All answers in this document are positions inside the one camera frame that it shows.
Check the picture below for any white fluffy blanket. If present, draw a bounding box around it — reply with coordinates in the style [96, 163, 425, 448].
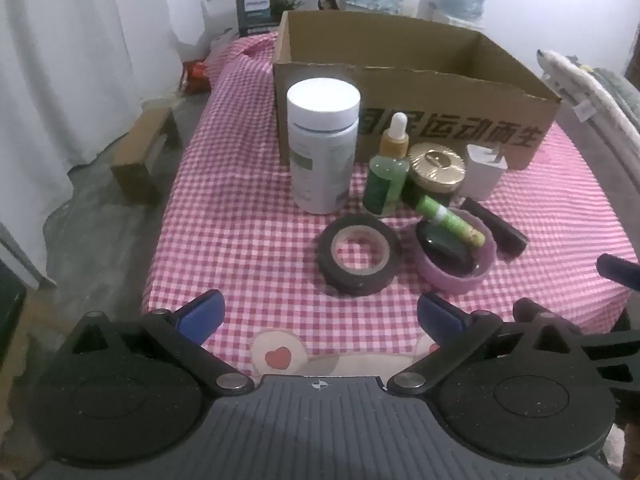
[537, 49, 640, 161]

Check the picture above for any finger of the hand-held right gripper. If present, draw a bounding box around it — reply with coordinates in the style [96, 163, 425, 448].
[514, 298, 640, 393]
[597, 254, 640, 291]

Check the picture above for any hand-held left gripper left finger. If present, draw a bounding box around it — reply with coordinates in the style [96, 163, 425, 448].
[67, 289, 256, 396]

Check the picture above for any white charger plug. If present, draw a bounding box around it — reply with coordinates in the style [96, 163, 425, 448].
[457, 144, 508, 202]

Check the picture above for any black rectangular bar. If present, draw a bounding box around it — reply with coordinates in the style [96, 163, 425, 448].
[459, 197, 530, 259]

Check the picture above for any grey green blanket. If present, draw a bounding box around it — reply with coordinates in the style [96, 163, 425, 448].
[590, 67, 640, 126]

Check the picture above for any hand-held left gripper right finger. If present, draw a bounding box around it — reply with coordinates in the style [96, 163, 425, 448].
[387, 292, 583, 396]

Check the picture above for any red snack packet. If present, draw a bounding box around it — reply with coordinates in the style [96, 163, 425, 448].
[179, 59, 211, 95]

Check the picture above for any white curtain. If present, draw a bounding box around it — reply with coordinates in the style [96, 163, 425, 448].
[0, 0, 211, 286]

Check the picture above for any gold lid jar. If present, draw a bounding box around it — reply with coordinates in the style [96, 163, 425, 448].
[402, 142, 467, 206]

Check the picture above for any dark product box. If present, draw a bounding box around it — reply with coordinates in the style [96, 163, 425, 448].
[235, 0, 288, 38]

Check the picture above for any green lip balm tube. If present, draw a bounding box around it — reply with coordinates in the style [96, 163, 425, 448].
[414, 195, 487, 248]

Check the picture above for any green dropper bottle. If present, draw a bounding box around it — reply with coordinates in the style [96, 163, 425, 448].
[363, 112, 412, 217]

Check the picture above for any black tape roll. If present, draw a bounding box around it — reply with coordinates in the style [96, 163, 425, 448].
[315, 214, 400, 297]

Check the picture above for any white plastic bottle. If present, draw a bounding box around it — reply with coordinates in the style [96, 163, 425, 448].
[286, 78, 362, 214]

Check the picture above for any printed cardboard box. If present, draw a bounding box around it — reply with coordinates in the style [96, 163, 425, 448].
[272, 10, 563, 171]

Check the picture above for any white water dispenser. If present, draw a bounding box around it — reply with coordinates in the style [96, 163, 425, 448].
[416, 0, 487, 30]

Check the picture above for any pink checkered cloth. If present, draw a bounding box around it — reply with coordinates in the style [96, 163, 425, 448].
[141, 30, 640, 376]

